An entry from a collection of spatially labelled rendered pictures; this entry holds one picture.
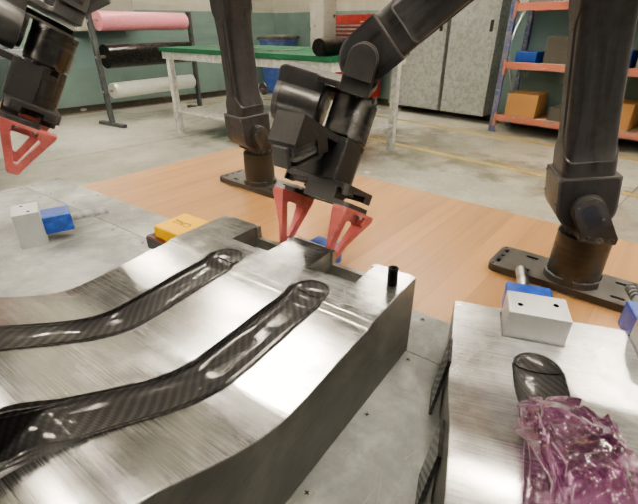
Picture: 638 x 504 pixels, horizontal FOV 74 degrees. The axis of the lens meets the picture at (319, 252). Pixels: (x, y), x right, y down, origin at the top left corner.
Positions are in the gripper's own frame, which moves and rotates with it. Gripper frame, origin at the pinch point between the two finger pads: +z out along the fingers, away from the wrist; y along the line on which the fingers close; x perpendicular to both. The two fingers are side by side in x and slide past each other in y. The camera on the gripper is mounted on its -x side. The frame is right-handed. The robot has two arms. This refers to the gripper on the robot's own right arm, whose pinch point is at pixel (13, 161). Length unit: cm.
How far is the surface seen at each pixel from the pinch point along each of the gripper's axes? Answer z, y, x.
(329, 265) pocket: -9, 43, 26
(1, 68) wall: 31, -612, 2
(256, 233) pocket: -7.7, 32.6, 22.1
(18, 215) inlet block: 7.1, 2.3, 2.4
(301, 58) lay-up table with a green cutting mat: -93, -233, 165
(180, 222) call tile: -1.7, 14.2, 20.7
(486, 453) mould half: -7, 67, 19
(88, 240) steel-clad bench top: 7.7, 4.6, 12.0
